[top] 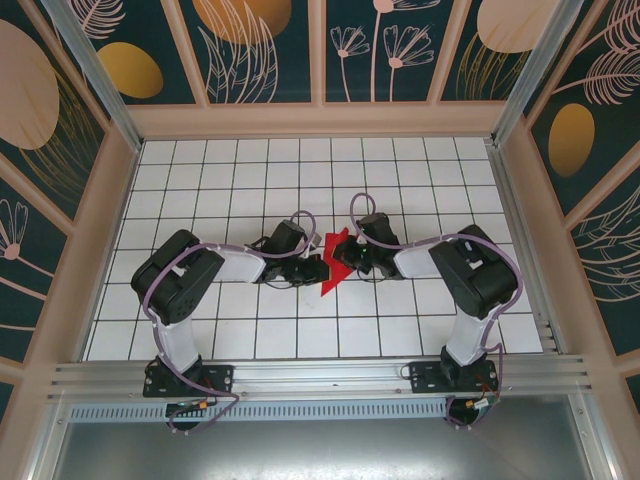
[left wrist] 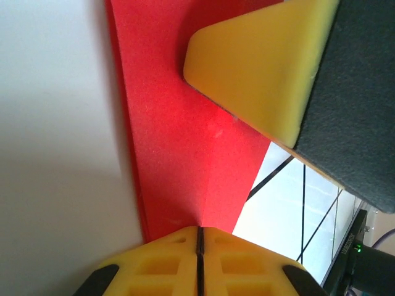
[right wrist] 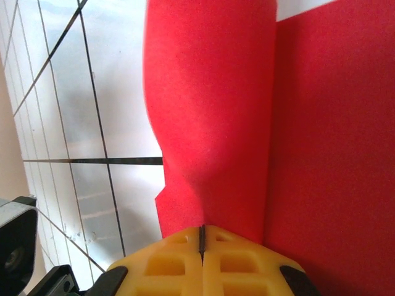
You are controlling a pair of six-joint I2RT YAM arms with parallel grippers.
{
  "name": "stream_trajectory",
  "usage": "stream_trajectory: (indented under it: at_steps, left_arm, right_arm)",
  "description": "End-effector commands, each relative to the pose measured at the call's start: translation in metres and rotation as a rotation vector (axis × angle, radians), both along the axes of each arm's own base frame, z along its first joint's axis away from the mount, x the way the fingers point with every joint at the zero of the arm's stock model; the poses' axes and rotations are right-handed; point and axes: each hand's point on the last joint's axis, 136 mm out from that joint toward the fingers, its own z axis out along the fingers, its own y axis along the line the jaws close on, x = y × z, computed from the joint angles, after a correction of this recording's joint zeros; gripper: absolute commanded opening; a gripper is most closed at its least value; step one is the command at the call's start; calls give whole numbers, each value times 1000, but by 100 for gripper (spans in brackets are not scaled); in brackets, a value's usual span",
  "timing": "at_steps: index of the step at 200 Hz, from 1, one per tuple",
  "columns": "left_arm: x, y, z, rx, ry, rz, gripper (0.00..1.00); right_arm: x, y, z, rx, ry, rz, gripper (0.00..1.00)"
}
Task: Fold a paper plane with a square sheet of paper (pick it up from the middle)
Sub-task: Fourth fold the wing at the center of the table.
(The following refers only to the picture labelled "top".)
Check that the red cloth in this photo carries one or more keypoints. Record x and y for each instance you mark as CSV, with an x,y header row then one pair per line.
x,y
335,281

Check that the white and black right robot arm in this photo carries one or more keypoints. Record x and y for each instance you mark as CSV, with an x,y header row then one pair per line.
x,y
475,280

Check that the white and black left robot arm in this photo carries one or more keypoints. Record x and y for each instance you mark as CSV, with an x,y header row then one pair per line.
x,y
175,275

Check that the grey metal sheet panel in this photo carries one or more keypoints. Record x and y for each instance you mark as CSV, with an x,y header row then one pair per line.
x,y
320,450

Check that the small controller circuit board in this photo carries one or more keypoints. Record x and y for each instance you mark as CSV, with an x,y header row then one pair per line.
x,y
187,406
485,403

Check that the long aluminium mounting rail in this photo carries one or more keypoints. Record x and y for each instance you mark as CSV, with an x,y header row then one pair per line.
x,y
320,372

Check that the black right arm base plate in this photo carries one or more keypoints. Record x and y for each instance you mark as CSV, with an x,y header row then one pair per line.
x,y
425,377

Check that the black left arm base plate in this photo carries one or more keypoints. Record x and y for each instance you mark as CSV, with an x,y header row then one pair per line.
x,y
220,380

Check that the aluminium side rail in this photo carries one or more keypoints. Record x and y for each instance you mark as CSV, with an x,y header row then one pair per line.
x,y
525,250

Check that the aluminium frame post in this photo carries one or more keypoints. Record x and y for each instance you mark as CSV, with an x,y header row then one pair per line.
x,y
95,70
540,65

